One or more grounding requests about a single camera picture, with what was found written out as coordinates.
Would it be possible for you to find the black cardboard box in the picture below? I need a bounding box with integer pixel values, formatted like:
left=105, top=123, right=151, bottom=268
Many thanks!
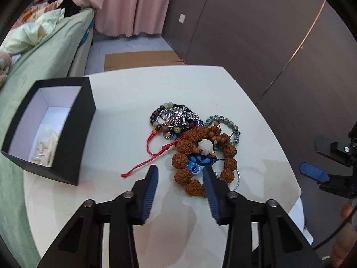
left=1, top=77, right=97, bottom=186

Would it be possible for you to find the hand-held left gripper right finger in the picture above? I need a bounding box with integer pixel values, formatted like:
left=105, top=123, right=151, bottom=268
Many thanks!
left=203, top=166, right=325, bottom=268

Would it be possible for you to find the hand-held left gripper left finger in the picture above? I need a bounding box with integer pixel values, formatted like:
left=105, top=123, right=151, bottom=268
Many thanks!
left=36, top=165, right=159, bottom=268

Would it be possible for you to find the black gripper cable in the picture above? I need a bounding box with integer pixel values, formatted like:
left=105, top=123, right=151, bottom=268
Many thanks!
left=312, top=218, right=352, bottom=251

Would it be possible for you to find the silver chain bracelet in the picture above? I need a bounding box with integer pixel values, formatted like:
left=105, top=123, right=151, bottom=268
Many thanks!
left=156, top=109, right=200, bottom=140

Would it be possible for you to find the cream cloth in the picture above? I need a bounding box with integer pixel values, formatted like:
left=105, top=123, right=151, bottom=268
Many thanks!
left=31, top=127, right=61, bottom=167

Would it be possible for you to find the flat cardboard sheet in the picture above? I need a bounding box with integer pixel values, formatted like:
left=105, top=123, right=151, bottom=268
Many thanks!
left=104, top=50, right=185, bottom=72

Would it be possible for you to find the light green quilt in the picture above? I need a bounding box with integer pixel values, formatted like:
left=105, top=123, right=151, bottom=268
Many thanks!
left=1, top=8, right=66, bottom=55

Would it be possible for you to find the dark multicolour bead bracelet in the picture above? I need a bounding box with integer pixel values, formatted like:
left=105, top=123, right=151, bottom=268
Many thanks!
left=149, top=102, right=202, bottom=135

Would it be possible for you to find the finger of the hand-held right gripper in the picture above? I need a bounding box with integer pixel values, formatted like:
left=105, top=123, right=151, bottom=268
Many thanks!
left=300, top=162, right=357, bottom=199
left=315, top=135, right=357, bottom=168

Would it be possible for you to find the metal ring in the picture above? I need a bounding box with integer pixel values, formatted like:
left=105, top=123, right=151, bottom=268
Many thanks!
left=215, top=159, right=241, bottom=191

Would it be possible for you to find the pink curtain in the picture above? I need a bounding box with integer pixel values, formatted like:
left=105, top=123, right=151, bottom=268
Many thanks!
left=66, top=0, right=179, bottom=38

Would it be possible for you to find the person's right hand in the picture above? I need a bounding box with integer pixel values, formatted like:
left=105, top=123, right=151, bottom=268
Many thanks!
left=330, top=202, right=357, bottom=268

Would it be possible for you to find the printed cushion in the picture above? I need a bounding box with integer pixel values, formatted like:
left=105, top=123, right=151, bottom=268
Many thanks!
left=22, top=0, right=61, bottom=23

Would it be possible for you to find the brown seed bead bracelet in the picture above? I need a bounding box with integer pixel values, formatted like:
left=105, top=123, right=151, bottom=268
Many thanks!
left=171, top=126, right=238, bottom=199

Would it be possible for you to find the blue hair tie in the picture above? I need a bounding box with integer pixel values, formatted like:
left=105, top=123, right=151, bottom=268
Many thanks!
left=185, top=153, right=217, bottom=175

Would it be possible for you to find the clear grey bead bracelet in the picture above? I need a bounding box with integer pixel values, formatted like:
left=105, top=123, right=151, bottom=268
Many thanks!
left=205, top=114, right=241, bottom=146

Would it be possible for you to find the peach printed blanket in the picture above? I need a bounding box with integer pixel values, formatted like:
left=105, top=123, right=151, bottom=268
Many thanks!
left=0, top=50, right=13, bottom=88

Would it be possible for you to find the black clothing on bed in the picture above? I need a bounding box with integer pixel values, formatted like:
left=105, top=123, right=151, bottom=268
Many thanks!
left=54, top=0, right=82, bottom=18

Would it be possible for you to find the bed with green sheet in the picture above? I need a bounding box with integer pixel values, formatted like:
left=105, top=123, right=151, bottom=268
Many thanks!
left=0, top=8, right=97, bottom=266

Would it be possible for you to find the red cord bracelet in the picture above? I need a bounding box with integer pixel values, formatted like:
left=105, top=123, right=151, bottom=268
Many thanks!
left=121, top=128, right=182, bottom=178

